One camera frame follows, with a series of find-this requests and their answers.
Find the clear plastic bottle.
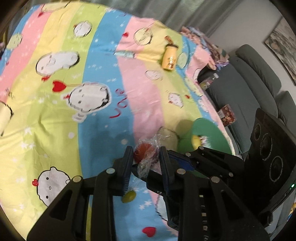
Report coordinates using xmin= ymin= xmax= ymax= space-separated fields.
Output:
xmin=200 ymin=73 xmax=219 ymax=90

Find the small green fruit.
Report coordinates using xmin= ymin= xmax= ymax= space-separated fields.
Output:
xmin=121 ymin=190 xmax=137 ymax=203

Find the green plastic bowl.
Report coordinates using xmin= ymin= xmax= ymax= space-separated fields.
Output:
xmin=177 ymin=118 xmax=232 ymax=154

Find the grey-green curtain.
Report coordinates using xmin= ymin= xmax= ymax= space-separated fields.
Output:
xmin=91 ymin=0 xmax=242 ymax=37

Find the red tomato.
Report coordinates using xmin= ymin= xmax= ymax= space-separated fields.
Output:
xmin=133 ymin=142 xmax=159 ymax=164

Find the yellow thermos bottle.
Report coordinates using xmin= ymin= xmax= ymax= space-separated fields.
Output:
xmin=162 ymin=36 xmax=179 ymax=71

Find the colourful striped cartoon tablecloth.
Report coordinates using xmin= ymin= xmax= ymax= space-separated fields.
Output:
xmin=1 ymin=1 xmax=234 ymax=238

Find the red snack packet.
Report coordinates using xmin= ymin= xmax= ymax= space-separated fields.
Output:
xmin=217 ymin=104 xmax=236 ymax=126

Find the framed wall picture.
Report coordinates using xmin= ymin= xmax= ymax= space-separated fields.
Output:
xmin=264 ymin=17 xmax=295 ymax=85

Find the pile of folded clothes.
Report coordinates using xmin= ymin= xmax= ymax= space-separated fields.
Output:
xmin=180 ymin=26 xmax=229 ymax=71

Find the grey sofa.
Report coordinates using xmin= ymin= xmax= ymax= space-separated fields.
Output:
xmin=199 ymin=44 xmax=296 ymax=241

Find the yellow lemon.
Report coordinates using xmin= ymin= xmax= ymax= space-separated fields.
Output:
xmin=191 ymin=135 xmax=202 ymax=150

